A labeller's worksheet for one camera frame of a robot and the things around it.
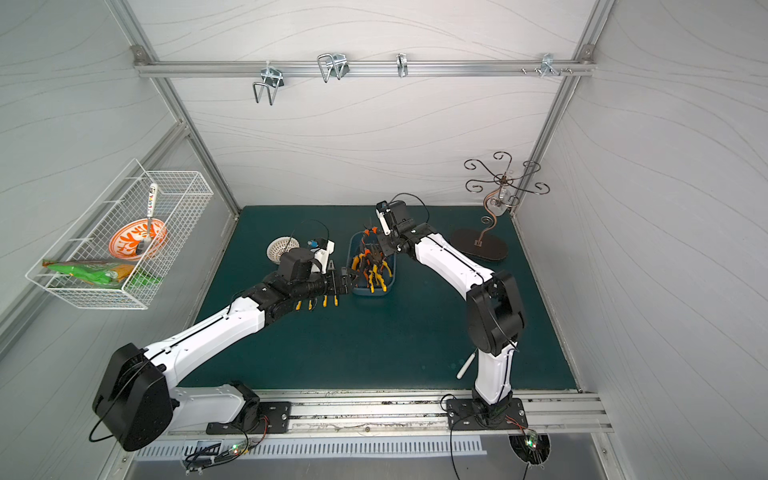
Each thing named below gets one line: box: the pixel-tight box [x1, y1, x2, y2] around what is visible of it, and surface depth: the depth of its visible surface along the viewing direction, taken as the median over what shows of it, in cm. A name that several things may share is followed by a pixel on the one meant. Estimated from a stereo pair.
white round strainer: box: [266, 236, 301, 265], surface depth 106 cm
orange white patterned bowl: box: [108, 219, 168, 261], surface depth 68 cm
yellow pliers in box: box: [352, 253, 393, 293], surface depth 97 cm
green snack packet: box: [42, 259, 162, 288], surface depth 56 cm
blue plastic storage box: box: [348, 231, 396, 296], surface depth 97 cm
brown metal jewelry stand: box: [450, 151, 551, 262], surface depth 92 cm
